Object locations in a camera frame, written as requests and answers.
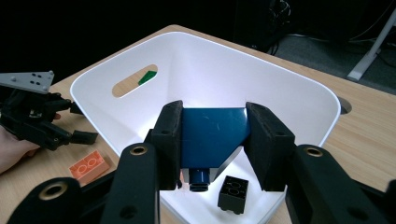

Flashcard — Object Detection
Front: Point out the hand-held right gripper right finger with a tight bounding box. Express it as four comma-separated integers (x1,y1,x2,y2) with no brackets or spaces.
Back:
243,101,296,192

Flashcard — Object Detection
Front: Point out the light orange toy brick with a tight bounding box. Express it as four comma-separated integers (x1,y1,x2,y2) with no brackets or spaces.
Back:
68,149,112,185

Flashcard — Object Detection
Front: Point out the white plastic bin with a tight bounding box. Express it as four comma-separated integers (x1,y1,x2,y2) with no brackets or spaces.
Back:
69,31,342,224

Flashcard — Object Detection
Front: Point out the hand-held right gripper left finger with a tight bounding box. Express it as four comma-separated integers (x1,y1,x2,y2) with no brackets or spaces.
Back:
145,100,185,191

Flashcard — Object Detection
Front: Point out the black toy brick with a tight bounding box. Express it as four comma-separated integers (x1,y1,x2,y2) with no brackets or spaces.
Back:
217,175,250,216

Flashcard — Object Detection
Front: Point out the grey table grommet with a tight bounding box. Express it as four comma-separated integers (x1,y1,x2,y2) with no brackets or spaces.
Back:
337,96,353,116

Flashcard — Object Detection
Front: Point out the white metal table frame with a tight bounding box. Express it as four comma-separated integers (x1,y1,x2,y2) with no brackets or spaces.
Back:
346,8,396,83

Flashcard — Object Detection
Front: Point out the black hanging cable bundle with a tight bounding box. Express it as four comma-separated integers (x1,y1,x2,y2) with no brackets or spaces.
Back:
265,0,294,56

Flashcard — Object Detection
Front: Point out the dark blue sloped toy brick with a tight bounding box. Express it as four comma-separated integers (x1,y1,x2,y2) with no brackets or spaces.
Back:
179,106,252,193

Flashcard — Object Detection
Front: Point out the green toy brick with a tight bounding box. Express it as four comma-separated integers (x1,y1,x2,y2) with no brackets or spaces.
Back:
137,70,158,86

